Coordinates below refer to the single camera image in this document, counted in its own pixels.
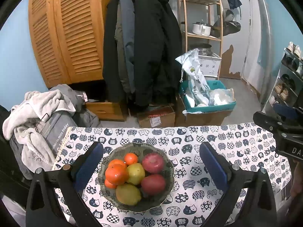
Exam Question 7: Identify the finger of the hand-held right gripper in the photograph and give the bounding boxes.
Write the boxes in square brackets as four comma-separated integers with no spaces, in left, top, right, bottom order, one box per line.
[253,112,288,139]
[272,103,301,121]

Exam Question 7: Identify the small labelled cardboard box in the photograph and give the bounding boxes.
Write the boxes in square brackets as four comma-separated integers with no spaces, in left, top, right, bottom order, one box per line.
[137,105,176,128]

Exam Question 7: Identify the wooden louvered wardrobe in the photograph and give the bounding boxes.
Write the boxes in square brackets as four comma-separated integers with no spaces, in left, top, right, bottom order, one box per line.
[28,0,116,89]

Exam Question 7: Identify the large orange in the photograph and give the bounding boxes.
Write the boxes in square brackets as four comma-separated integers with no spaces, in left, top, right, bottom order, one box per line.
[105,164,129,185]

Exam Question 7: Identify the grey hanging bag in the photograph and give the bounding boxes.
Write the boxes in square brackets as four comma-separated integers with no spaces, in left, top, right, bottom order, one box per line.
[212,9,242,37]

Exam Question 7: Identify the large cardboard box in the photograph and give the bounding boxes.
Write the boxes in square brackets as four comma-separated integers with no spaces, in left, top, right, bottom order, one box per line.
[176,95,233,126]

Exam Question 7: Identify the grey blue jacket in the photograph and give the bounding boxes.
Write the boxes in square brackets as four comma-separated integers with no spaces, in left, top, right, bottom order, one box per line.
[114,0,138,95]

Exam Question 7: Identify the black hooded coat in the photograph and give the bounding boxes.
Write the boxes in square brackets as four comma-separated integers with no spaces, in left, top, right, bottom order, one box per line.
[131,0,183,107]

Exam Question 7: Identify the yellow lemon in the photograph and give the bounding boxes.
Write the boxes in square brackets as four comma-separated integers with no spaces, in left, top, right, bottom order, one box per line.
[127,163,146,186]
[116,183,142,206]

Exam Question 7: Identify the white cooking pot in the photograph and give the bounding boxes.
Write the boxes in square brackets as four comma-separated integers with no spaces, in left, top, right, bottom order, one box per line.
[192,22,212,36]

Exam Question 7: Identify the printed white plastic bag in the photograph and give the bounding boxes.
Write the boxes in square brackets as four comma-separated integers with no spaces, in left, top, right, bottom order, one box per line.
[176,48,210,107]

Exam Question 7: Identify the rows of shoes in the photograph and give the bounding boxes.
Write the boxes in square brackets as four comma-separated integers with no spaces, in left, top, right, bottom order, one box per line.
[269,42,303,104]

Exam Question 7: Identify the metal steamer pot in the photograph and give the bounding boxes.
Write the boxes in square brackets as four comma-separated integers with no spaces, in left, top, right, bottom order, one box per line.
[198,44,213,55]

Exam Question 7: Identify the cat print tablecloth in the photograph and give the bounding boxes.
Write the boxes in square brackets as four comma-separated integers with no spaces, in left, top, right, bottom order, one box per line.
[52,122,291,227]

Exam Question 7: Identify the dark blue hanging cloth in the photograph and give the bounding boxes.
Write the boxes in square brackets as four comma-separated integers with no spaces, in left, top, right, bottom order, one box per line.
[225,0,243,9]

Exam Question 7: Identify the white door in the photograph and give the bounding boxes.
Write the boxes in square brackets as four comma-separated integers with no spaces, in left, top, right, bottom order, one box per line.
[241,0,263,88]

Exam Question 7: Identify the white patterned drawer box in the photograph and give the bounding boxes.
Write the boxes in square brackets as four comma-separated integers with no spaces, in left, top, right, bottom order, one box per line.
[198,53,222,77]

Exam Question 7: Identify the metal shoe rack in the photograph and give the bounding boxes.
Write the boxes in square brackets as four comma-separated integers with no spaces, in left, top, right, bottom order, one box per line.
[262,47,303,114]

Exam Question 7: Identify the red apple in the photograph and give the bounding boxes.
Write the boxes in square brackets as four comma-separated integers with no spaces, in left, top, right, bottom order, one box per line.
[141,174,166,196]
[141,153,165,173]

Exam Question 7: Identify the bamboo shelf rack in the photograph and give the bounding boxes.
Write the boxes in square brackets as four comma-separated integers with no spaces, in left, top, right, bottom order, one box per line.
[178,0,224,81]

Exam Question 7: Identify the grey fabric bag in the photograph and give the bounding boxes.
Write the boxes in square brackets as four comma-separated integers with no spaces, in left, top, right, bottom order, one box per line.
[38,112,78,152]

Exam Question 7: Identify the clear plastic bag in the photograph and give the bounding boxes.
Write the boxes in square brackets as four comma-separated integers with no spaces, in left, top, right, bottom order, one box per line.
[209,88,235,106]

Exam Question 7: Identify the small orange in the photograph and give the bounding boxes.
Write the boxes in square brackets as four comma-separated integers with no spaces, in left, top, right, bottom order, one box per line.
[124,153,139,166]

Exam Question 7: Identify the black jacket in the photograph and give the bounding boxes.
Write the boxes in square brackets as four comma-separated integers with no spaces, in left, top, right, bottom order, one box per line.
[102,0,126,97]

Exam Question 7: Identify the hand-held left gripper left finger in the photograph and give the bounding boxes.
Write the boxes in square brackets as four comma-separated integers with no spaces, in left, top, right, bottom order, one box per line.
[26,141,105,227]

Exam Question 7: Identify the person's right hand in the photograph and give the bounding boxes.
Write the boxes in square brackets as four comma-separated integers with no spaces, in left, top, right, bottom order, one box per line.
[289,158,303,198]

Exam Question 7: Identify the beige fleece robe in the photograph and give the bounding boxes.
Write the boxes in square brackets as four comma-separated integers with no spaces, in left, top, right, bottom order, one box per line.
[2,91,77,168]

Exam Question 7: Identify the scalloped glass bowl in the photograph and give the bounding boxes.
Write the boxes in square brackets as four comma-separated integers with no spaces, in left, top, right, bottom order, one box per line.
[98,142,175,213]

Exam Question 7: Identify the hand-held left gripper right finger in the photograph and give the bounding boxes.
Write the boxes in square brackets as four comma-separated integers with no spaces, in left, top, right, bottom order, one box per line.
[199,141,277,227]

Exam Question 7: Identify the wooden drawer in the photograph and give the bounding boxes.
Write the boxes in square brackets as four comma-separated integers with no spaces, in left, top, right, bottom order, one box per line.
[85,100,127,121]

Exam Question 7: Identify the grey clothing pile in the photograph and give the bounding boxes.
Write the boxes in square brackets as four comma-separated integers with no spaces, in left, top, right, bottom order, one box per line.
[48,84,102,127]

